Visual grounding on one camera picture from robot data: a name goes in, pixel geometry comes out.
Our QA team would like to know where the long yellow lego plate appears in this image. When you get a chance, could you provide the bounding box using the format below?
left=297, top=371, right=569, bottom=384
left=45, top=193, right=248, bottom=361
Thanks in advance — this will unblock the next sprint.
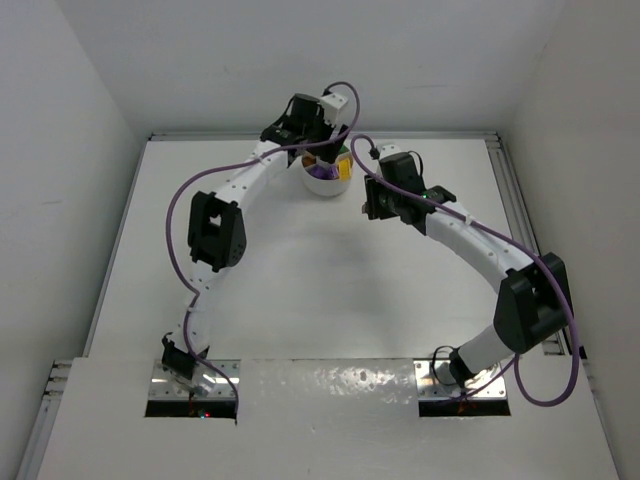
left=336, top=158, right=352, bottom=181

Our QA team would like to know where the purple butterfly wing lego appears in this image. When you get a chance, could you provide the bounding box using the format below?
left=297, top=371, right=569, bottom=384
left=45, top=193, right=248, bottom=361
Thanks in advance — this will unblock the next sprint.
left=308, top=165, right=338, bottom=181

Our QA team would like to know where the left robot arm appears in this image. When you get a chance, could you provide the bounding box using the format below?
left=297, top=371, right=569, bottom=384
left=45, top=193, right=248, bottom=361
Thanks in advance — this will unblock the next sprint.
left=161, top=86, right=353, bottom=380

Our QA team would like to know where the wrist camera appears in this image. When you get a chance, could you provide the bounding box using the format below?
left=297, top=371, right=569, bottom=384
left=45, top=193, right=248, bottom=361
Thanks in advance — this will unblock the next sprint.
left=319, top=92, right=349, bottom=126
left=377, top=144, right=402, bottom=160

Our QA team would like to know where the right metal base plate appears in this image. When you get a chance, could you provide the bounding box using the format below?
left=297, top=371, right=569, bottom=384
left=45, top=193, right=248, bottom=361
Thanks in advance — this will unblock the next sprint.
left=414, top=357, right=509, bottom=401

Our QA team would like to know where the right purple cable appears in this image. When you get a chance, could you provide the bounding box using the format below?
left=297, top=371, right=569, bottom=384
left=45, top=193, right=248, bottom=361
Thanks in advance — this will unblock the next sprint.
left=349, top=134, right=582, bottom=405

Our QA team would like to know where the white divided round container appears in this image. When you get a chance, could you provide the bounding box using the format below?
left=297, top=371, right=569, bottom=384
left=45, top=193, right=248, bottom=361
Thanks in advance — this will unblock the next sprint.
left=301, top=146, right=354, bottom=197

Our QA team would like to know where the purple cable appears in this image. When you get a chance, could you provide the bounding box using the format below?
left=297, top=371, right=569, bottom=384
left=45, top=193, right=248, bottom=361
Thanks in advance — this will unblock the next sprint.
left=349, top=134, right=582, bottom=405
left=167, top=81, right=362, bottom=401

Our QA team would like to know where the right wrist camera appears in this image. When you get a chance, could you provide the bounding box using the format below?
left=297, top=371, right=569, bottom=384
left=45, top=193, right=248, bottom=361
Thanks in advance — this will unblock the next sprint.
left=377, top=144, right=402, bottom=160

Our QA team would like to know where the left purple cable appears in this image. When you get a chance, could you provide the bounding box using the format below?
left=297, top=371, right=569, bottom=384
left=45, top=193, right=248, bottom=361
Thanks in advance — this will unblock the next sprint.
left=167, top=81, right=362, bottom=401

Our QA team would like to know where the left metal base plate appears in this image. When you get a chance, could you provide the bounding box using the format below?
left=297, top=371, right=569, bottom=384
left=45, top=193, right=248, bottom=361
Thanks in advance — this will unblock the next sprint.
left=147, top=360, right=240, bottom=401

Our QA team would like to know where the metal base plate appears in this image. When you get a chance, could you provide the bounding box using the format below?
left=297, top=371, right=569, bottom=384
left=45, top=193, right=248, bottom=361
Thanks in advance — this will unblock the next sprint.
left=147, top=360, right=240, bottom=401
left=414, top=357, right=509, bottom=401

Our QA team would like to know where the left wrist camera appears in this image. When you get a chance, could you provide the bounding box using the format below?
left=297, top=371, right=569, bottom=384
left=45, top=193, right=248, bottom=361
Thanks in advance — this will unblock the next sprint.
left=319, top=92, right=349, bottom=126

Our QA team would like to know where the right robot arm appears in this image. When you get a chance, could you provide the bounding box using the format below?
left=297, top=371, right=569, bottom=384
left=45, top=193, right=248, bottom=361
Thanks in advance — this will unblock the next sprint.
left=363, top=146, right=568, bottom=387

